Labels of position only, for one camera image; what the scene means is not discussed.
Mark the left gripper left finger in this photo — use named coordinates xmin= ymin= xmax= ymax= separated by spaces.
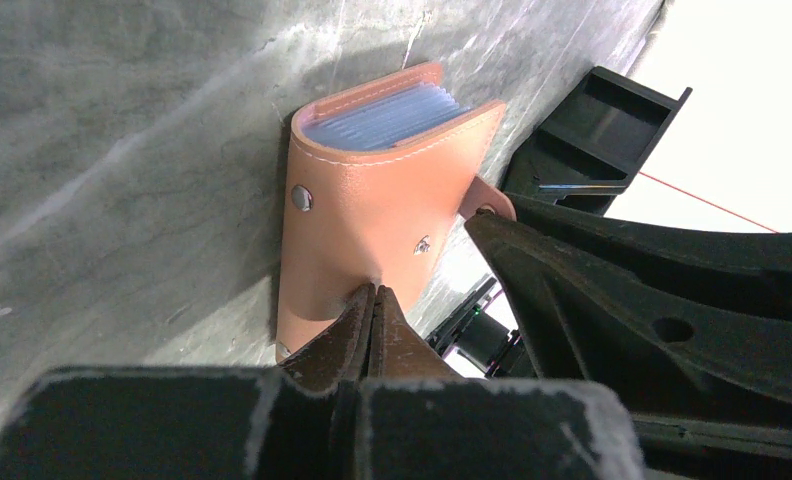
xmin=0 ymin=284 xmax=376 ymax=479

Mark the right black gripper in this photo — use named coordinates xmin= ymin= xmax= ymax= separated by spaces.
xmin=425 ymin=213 xmax=792 ymax=414

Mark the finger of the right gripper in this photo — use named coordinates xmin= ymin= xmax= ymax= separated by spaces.
xmin=511 ymin=195 xmax=792 ymax=322

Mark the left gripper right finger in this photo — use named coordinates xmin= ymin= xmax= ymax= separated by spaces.
xmin=356 ymin=284 xmax=646 ymax=480

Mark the black card box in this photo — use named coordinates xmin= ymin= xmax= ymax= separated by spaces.
xmin=501 ymin=66 xmax=693 ymax=216

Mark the brown leather card holder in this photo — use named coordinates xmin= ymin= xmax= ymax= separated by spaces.
xmin=275 ymin=62 xmax=516 ymax=360

